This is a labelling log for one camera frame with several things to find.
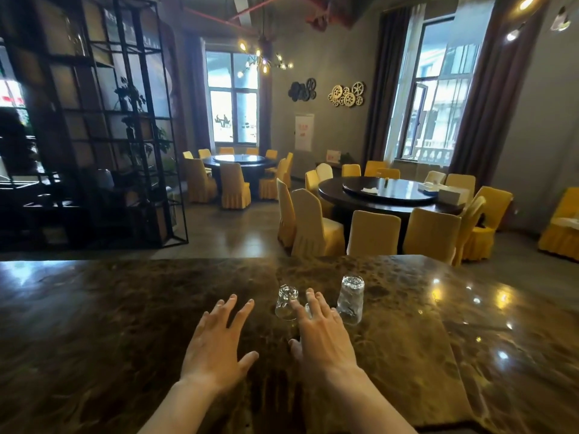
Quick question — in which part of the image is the small clear drinking glass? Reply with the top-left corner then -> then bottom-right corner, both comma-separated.
274,285 -> 300,322

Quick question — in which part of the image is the dark brown curtain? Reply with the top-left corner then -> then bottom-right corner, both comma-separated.
185,33 -> 212,153
258,38 -> 274,155
362,5 -> 411,167
448,0 -> 553,188

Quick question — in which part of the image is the large glass table turntable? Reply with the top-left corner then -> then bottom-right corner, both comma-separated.
342,177 -> 438,206

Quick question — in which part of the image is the black gear wall decoration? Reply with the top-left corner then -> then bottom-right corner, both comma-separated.
288,77 -> 318,103

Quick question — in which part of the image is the white sheer curtain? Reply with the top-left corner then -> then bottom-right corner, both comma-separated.
384,3 -> 428,164

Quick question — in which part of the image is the group of yellow covered chairs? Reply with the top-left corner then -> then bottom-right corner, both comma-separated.
276,161 -> 514,267
182,148 -> 295,210

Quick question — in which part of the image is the tall textured clear glass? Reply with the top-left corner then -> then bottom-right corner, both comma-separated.
337,275 -> 365,326

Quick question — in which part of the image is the golden gear wall decoration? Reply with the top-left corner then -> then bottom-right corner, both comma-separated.
327,80 -> 365,108

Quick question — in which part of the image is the large round dark dining table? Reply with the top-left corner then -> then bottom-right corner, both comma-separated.
318,176 -> 467,253

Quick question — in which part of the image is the single yellow covered chair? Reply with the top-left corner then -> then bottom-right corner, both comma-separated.
537,187 -> 579,262

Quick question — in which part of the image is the branching bulb chandelier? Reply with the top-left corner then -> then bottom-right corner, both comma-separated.
235,0 -> 295,80

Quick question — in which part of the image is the person's left forearm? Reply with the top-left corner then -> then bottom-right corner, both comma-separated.
137,377 -> 228,434

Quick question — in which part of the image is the person's right hand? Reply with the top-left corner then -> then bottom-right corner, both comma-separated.
289,288 -> 363,384

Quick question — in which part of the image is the black metal shelf unit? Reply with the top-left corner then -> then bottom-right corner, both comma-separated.
0,0 -> 190,250

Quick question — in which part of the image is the green potted shelf plant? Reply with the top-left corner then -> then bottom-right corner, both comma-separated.
113,76 -> 173,168

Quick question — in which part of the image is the small glass table turntable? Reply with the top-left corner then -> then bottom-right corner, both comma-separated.
213,154 -> 267,165

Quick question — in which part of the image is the white wall poster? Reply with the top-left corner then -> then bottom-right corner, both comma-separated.
294,114 -> 315,153

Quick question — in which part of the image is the small round dark dining table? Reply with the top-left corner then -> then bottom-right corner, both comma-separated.
202,154 -> 278,198

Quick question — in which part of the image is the person's left hand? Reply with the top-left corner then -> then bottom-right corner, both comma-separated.
180,294 -> 260,395

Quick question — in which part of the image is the person's right forearm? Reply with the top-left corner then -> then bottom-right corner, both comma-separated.
316,365 -> 418,434

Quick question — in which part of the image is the tall framed window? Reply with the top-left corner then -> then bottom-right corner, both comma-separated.
396,15 -> 481,167

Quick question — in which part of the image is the red ceiling pipe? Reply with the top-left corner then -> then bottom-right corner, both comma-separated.
181,0 -> 358,32

